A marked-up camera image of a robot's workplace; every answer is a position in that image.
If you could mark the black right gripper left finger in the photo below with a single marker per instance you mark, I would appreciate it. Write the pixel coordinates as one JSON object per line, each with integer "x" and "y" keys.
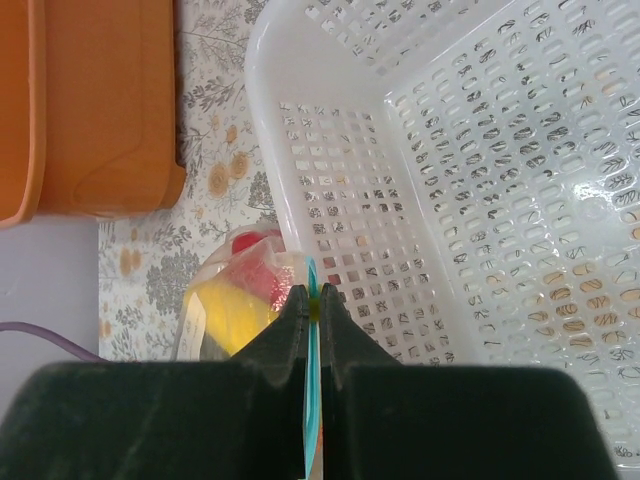
{"x": 91, "y": 420}

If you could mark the clear zip top bag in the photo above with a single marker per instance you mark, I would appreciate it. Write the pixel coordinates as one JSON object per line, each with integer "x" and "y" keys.
{"x": 247, "y": 354}

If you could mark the white plastic basket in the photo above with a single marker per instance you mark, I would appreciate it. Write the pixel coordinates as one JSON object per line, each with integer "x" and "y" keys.
{"x": 466, "y": 173}

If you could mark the floral table mat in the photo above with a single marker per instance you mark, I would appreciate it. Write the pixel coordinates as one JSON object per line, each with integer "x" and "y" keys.
{"x": 146, "y": 263}

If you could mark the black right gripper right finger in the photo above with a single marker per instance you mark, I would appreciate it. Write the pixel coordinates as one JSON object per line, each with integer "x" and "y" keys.
{"x": 386, "y": 420}

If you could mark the orange plastic tub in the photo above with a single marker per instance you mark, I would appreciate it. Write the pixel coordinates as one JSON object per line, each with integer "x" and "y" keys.
{"x": 88, "y": 109}

